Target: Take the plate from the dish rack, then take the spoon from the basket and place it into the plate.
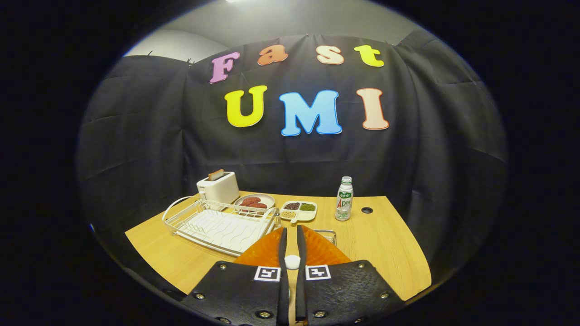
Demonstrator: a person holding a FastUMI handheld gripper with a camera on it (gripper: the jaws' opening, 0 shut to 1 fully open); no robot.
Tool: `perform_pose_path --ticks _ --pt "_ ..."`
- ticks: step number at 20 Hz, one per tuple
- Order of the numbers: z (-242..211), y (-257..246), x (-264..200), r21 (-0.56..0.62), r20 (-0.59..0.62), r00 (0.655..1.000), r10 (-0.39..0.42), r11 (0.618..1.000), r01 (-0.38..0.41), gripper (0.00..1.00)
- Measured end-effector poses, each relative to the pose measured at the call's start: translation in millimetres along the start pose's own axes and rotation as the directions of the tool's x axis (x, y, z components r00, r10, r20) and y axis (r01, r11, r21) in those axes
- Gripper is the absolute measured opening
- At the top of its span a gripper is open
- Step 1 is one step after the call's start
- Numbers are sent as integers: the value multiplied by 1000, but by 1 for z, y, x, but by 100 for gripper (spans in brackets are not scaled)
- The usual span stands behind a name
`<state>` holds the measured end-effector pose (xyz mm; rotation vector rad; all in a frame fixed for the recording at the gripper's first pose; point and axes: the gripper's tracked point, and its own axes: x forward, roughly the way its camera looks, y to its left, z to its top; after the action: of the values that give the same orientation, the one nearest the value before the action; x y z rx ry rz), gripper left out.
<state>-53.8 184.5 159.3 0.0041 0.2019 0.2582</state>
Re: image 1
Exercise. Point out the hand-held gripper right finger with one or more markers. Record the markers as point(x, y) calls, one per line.
point(301, 244)

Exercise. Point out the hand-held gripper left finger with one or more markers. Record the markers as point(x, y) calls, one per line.
point(283, 244)

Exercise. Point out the beige round plate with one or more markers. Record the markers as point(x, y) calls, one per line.
point(267, 199)

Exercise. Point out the white divided tray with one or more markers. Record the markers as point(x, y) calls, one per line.
point(299, 216)

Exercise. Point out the pile of yellow soybeans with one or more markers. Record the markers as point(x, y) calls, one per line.
point(288, 214)

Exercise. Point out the pile of green beans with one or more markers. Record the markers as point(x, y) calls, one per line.
point(307, 207)

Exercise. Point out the pile of dark red beans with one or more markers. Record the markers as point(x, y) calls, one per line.
point(292, 206)

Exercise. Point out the brown meat patty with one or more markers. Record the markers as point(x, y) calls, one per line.
point(250, 200)
point(258, 205)

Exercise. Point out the white drink bottle green cap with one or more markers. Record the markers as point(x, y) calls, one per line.
point(343, 203)

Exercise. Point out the white drip tray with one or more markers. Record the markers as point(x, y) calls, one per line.
point(222, 228)

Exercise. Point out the white toaster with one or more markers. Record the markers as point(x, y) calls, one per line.
point(219, 190)

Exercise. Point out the toast slice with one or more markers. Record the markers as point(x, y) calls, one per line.
point(216, 174)

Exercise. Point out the black backdrop cloth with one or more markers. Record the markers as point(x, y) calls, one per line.
point(408, 158)

